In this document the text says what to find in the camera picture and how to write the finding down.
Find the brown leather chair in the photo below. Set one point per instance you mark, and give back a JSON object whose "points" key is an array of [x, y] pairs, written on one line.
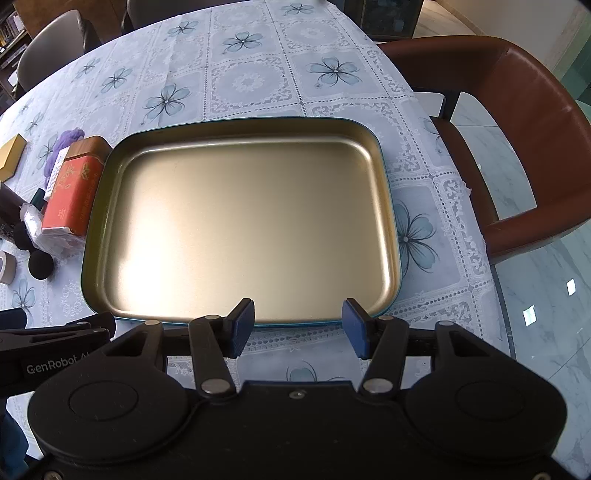
{"points": [[542, 122]]}

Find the beige puff teal handle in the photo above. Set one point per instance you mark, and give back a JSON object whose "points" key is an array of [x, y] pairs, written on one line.
{"points": [[38, 200]]}

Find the white cotton pads bag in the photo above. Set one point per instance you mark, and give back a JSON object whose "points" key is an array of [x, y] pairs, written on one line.
{"points": [[58, 242]]}

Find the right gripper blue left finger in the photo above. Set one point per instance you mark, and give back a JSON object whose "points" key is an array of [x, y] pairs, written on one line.
{"points": [[237, 328]]}

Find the pink tape roll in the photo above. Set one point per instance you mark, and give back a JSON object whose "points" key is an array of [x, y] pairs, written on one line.
{"points": [[7, 267]]}

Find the grey chair right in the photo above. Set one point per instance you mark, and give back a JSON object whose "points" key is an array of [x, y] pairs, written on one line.
{"points": [[175, 9]]}

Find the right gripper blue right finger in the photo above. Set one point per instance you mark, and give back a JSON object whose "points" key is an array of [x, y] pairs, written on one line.
{"points": [[363, 331]]}

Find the orange tea tin wooden lid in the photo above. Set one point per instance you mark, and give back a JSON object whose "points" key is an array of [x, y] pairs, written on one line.
{"points": [[72, 198]]}

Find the grey chair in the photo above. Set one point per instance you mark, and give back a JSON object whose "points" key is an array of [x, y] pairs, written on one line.
{"points": [[175, 9], [63, 40]]}

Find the dark glass cabinet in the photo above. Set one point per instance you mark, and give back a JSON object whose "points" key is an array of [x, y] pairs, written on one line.
{"points": [[383, 20]]}

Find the dark candle jar silver lid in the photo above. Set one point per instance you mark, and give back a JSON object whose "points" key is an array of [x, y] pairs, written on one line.
{"points": [[10, 207]]}

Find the wooden bookshelf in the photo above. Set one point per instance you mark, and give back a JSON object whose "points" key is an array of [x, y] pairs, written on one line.
{"points": [[14, 39]]}

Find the gold metal tray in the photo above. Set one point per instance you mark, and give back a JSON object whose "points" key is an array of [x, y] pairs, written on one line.
{"points": [[295, 213]]}

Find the blue gloved hand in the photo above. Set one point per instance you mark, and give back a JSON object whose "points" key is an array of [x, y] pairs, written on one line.
{"points": [[13, 446]]}

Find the white tissue pack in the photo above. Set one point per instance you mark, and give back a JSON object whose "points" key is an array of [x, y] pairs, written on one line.
{"points": [[55, 172]]}

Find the purple plush keychain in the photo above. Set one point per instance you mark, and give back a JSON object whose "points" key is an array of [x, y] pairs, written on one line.
{"points": [[67, 138]]}

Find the floral lace tablecloth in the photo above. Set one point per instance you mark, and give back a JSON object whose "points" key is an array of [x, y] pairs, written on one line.
{"points": [[272, 59]]}

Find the grey chair left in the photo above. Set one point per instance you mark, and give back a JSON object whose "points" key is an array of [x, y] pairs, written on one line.
{"points": [[63, 40]]}

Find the gold square box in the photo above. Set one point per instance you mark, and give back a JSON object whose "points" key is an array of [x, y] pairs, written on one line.
{"points": [[10, 155]]}

